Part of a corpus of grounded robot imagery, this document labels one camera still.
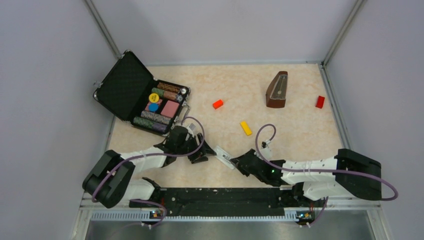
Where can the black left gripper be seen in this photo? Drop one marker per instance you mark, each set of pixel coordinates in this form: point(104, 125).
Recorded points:
point(197, 158)

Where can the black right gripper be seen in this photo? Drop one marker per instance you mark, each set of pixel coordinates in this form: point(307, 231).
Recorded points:
point(236, 161)

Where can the white remote control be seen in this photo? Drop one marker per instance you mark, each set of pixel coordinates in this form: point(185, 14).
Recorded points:
point(224, 157)

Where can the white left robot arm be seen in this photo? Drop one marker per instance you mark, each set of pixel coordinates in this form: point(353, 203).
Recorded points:
point(108, 182)

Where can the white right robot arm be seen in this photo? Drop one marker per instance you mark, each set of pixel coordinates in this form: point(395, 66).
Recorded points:
point(348, 172)

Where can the yellow toy block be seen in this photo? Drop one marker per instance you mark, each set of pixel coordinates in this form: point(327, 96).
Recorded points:
point(246, 129)

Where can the orange toy block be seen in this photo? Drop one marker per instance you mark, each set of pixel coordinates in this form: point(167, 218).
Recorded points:
point(217, 104)

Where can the pink card deck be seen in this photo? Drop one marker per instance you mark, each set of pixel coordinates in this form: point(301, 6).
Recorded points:
point(170, 108)

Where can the blue poker chip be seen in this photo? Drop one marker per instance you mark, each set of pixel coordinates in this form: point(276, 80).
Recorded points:
point(153, 107)

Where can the yellow poker chip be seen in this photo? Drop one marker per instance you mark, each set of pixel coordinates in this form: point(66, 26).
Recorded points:
point(154, 97)

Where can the brown wooden metronome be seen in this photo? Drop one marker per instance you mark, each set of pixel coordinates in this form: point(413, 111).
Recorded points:
point(275, 96)

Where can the black poker chip case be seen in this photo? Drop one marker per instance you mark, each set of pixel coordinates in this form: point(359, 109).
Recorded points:
point(125, 93)

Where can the red toy brick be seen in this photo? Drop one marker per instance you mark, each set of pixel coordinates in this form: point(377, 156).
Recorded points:
point(320, 102)

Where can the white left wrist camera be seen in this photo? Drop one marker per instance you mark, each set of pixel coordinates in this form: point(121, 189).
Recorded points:
point(191, 127)

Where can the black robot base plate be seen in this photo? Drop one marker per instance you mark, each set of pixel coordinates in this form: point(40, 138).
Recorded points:
point(230, 202)

